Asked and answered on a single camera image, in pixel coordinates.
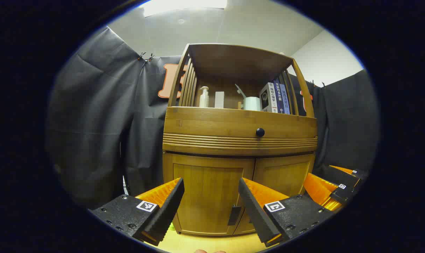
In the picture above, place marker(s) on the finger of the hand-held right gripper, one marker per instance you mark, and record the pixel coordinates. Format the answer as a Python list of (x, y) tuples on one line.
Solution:
[(339, 175), (318, 189)]

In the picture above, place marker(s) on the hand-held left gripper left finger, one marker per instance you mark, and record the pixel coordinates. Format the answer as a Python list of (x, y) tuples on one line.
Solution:
[(167, 211)]

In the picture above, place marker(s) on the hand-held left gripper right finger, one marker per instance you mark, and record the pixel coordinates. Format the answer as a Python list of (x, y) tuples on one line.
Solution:
[(254, 211)]

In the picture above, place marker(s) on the wooden double-door shoe cabinet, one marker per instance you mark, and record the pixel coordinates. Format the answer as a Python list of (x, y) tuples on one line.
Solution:
[(233, 59)]

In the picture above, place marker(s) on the dark blue book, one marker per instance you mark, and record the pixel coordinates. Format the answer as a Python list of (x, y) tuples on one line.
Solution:
[(278, 96)]

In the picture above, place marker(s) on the grey white book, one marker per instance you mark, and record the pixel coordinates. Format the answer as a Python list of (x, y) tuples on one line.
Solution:
[(267, 98)]

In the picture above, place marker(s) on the small white box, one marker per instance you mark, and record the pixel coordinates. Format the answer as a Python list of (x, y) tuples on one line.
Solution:
[(219, 100)]

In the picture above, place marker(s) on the white pump bottle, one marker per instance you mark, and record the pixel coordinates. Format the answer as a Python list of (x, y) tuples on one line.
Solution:
[(203, 100)]

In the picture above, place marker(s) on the round ceiling detector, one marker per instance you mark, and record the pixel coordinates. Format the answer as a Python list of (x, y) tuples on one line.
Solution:
[(181, 21)]

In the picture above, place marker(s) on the ceiling light panel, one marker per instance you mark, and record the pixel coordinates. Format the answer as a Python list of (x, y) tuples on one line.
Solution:
[(184, 6)]

